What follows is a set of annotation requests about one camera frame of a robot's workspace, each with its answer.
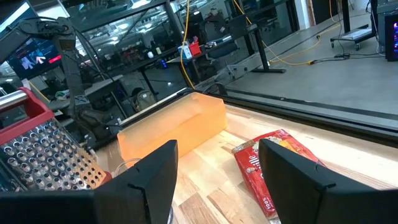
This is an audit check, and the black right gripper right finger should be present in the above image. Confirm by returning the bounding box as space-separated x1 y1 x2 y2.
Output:
259 139 398 224

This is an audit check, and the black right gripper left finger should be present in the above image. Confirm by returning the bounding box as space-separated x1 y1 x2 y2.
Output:
0 139 180 224

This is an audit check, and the red popcorn packet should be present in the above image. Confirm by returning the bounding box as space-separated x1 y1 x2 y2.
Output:
231 129 326 220

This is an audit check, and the khaki backpack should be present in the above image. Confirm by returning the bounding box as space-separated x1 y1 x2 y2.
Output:
132 88 158 113

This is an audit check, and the black-legged desk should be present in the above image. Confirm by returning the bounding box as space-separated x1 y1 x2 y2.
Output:
166 24 287 75

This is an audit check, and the white and blue box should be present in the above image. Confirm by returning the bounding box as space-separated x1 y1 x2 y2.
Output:
177 44 193 60

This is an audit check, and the small red box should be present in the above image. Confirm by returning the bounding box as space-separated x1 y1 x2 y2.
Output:
188 40 202 57

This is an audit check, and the black monitor screen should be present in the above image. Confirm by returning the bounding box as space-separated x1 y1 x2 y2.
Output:
6 37 62 81

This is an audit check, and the low wheeled cart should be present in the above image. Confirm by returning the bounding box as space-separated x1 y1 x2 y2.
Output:
330 27 377 51

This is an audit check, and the black computer tower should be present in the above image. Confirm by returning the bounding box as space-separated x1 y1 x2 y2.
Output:
384 14 398 62

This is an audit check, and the black office chair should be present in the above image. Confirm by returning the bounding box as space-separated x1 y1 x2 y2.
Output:
198 12 242 60

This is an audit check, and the red-handled steel box grater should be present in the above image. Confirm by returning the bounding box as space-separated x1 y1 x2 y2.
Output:
0 86 113 192

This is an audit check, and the yellow extension cable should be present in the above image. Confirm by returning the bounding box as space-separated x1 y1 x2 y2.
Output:
179 0 196 90
232 0 341 67

